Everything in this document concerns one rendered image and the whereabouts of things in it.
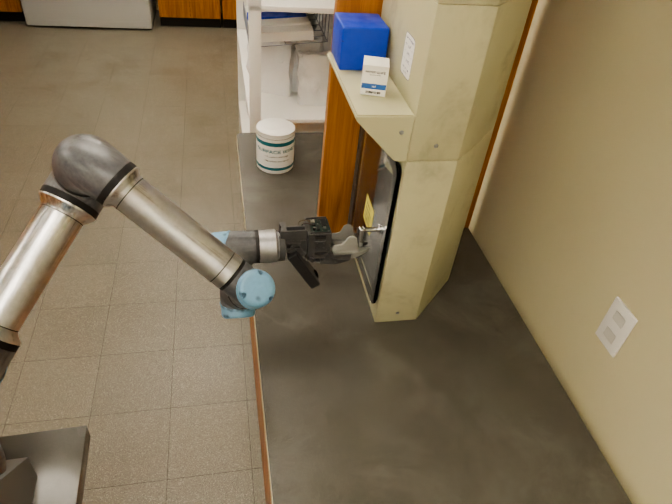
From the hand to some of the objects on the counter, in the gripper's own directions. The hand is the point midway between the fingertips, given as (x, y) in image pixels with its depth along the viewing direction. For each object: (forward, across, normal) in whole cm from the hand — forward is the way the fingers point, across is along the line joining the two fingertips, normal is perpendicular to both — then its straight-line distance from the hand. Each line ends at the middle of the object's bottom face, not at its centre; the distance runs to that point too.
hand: (362, 248), depth 130 cm
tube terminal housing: (+17, +12, +20) cm, 29 cm away
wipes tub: (-13, +73, +17) cm, 76 cm away
